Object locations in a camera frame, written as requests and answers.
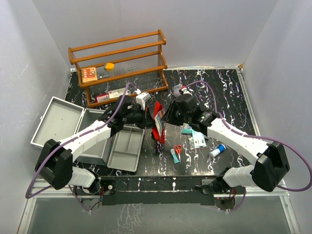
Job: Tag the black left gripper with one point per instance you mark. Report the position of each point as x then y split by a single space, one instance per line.
147 122

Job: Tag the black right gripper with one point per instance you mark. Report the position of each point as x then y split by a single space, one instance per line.
169 116

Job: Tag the teal white packet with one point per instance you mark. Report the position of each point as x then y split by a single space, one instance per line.
186 129

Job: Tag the red first aid pouch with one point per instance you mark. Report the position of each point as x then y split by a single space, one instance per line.
155 135

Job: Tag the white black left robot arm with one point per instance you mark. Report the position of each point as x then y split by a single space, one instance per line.
55 163

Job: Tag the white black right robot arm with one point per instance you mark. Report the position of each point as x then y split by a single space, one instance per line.
268 161

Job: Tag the white green medicine box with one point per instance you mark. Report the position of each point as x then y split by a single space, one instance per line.
116 93

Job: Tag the red white medicine box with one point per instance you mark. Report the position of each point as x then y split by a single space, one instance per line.
101 98

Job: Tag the clear round plastic container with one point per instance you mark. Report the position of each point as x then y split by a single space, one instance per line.
177 90

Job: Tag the orange small scissors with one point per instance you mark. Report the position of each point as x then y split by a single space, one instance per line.
178 149

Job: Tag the grey plastic tray insert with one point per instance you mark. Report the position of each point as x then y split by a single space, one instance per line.
126 149

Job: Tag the wooden shelf rack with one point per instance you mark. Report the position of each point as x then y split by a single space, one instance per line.
138 59

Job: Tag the white teal tube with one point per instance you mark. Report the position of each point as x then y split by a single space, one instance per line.
175 158

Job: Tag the yellow small box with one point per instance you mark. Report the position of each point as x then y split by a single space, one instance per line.
109 66

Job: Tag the white blue bandage roll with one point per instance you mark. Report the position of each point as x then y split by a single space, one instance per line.
217 151

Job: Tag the orange patterned box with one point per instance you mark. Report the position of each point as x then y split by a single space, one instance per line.
89 74

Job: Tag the grey metal case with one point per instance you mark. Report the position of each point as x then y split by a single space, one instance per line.
63 119

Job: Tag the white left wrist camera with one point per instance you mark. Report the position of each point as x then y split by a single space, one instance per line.
142 99

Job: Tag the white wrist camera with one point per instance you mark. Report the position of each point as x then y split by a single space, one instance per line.
142 99
184 91

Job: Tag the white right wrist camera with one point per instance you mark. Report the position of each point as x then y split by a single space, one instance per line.
184 91

